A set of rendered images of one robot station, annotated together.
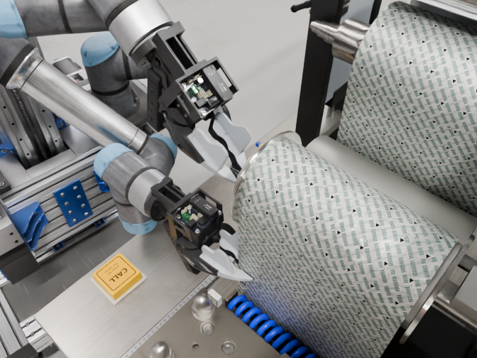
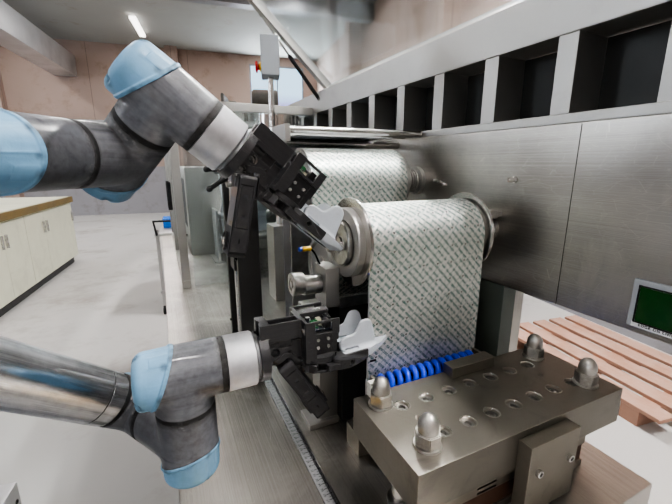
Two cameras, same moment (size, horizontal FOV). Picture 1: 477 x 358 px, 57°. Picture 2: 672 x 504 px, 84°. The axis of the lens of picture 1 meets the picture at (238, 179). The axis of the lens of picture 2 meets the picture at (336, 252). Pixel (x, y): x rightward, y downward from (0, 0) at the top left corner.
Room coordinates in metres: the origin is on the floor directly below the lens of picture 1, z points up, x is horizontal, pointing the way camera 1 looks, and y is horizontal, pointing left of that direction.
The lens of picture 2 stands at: (0.20, 0.53, 1.38)
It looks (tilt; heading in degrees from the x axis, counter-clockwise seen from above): 13 degrees down; 292
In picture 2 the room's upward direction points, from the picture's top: straight up
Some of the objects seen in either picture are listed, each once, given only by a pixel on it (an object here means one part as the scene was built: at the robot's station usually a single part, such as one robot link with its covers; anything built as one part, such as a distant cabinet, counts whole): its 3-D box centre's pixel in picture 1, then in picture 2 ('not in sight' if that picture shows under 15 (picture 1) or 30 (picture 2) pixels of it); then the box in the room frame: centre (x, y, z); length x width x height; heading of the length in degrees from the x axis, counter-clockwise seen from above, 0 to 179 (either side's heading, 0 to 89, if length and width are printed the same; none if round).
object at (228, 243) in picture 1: (239, 247); (354, 327); (0.38, 0.00, 1.12); 0.09 x 0.03 x 0.06; 49
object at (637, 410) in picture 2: not in sight; (605, 361); (-0.63, -2.31, 0.05); 1.21 x 0.83 x 0.11; 127
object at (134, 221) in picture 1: (139, 199); (182, 433); (0.56, 0.20, 1.01); 0.11 x 0.08 x 0.11; 169
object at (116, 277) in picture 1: (117, 275); not in sight; (0.45, 0.24, 0.91); 0.07 x 0.07 x 0.02; 48
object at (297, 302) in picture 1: (301, 307); (426, 316); (0.28, -0.09, 1.12); 0.23 x 0.01 x 0.18; 48
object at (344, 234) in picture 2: not in sight; (343, 242); (0.41, -0.03, 1.25); 0.07 x 0.02 x 0.07; 138
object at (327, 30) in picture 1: (327, 30); not in sight; (0.65, -0.14, 1.34); 0.06 x 0.03 x 0.03; 48
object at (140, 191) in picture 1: (155, 192); (241, 358); (0.50, 0.15, 1.11); 0.08 x 0.05 x 0.08; 138
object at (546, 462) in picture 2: not in sight; (547, 467); (0.09, 0.02, 0.97); 0.10 x 0.03 x 0.11; 48
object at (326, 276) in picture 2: not in sight; (317, 346); (0.46, -0.03, 1.05); 0.06 x 0.05 x 0.31; 48
